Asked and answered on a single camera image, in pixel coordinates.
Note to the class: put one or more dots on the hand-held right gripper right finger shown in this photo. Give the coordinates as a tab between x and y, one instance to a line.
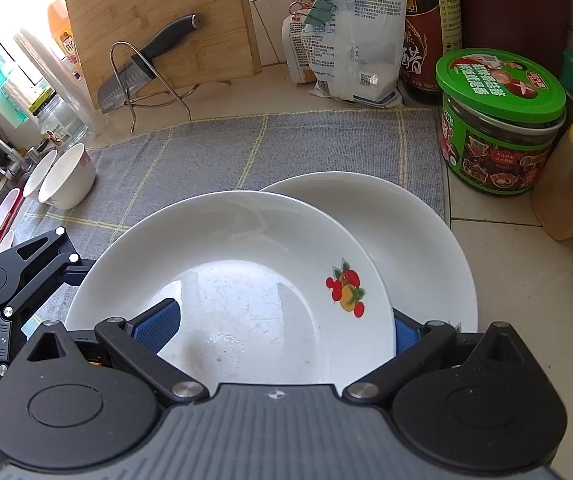
409	335

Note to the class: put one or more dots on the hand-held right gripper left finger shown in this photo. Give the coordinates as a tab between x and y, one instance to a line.
156	327

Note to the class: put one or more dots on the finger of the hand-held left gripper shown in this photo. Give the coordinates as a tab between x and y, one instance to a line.
74	274

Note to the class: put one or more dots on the white plate with fruit print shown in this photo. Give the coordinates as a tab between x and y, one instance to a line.
406	240
246	260

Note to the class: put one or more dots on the glass jar with label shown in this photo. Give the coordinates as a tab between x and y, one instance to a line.
59	127

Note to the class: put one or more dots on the large cling film roll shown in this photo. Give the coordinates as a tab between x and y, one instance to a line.
66	90

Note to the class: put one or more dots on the green dish soap bottle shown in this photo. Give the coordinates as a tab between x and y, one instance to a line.
6	90

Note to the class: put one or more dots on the grey checked mat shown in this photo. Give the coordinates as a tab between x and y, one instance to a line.
266	150

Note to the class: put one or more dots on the yellow lid spice jar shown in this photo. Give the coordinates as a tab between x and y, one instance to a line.
571	185

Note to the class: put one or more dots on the green lid sauce jar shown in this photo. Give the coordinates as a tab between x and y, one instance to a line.
496	125

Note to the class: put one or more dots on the orange cooking wine bottle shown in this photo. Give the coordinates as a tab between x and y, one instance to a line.
61	25

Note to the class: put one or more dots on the bamboo cutting board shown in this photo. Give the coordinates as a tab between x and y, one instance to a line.
131	10

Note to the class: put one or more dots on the white and blue bag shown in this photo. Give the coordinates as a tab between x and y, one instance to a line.
356	45

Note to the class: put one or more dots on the dark soy sauce bottle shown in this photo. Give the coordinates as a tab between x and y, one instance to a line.
429	35

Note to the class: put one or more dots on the orange and white bag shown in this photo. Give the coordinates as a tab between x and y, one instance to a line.
294	55

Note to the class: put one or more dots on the green binder clip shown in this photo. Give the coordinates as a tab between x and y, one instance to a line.
320	10

